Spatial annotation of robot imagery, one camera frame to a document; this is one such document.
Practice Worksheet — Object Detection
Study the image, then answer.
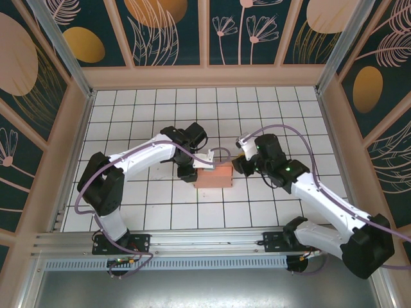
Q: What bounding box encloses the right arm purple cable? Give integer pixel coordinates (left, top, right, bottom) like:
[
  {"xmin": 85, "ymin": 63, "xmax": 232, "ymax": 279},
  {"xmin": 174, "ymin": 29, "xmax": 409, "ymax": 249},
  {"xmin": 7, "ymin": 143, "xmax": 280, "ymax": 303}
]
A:
[{"xmin": 243, "ymin": 124, "xmax": 411, "ymax": 277}]

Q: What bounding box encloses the aluminium mounting rail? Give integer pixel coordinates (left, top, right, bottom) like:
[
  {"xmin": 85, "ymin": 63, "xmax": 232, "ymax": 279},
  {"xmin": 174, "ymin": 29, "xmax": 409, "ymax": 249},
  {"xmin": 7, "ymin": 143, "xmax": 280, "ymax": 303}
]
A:
[{"xmin": 30, "ymin": 227, "xmax": 383, "ymax": 257}]

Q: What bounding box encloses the grey metal sheet panel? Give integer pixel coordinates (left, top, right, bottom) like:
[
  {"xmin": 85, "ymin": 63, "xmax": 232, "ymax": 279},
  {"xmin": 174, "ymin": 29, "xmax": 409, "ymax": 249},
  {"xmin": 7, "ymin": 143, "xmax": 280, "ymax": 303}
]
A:
[{"xmin": 30, "ymin": 268, "xmax": 391, "ymax": 308}]

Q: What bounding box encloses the pink paper box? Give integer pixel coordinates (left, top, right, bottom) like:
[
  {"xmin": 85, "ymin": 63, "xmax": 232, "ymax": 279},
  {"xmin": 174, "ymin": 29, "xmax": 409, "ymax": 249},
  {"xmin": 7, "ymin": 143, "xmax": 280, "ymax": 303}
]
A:
[{"xmin": 193, "ymin": 162, "xmax": 234, "ymax": 189}]

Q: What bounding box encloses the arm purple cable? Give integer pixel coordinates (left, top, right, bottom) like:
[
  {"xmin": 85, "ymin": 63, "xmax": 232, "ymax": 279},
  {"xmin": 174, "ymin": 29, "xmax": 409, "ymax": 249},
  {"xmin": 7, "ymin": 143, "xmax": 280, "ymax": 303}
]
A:
[
  {"xmin": 74, "ymin": 141, "xmax": 231, "ymax": 279},
  {"xmin": 243, "ymin": 124, "xmax": 411, "ymax": 277}
]

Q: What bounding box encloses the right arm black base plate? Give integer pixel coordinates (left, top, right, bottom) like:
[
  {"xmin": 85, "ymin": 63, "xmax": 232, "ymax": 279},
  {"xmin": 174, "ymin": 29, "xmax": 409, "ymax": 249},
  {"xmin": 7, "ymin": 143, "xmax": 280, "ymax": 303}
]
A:
[{"xmin": 262, "ymin": 230, "xmax": 322, "ymax": 254}]

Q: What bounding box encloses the grey slotted cable duct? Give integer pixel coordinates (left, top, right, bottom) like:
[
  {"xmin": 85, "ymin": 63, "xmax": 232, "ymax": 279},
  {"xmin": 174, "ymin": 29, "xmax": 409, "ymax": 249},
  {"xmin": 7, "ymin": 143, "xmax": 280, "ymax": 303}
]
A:
[{"xmin": 43, "ymin": 255, "xmax": 290, "ymax": 271}]

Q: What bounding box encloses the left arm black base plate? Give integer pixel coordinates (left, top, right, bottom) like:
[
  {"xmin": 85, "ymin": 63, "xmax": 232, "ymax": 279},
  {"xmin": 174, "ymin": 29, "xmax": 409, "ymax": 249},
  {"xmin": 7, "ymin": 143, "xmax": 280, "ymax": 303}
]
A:
[{"xmin": 92, "ymin": 233, "xmax": 152, "ymax": 256}]

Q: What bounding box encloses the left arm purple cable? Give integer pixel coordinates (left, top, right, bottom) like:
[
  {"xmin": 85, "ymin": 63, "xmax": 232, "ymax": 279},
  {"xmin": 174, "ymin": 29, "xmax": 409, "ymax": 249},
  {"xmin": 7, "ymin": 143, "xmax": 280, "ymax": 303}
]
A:
[{"xmin": 74, "ymin": 141, "xmax": 231, "ymax": 279}]

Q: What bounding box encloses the aluminium frame post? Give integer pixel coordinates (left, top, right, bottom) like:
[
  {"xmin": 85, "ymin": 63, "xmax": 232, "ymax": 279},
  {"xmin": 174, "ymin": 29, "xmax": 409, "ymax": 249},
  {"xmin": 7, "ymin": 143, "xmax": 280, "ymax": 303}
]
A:
[
  {"xmin": 313, "ymin": 0, "xmax": 387, "ymax": 94},
  {"xmin": 26, "ymin": 0, "xmax": 96, "ymax": 99}
]

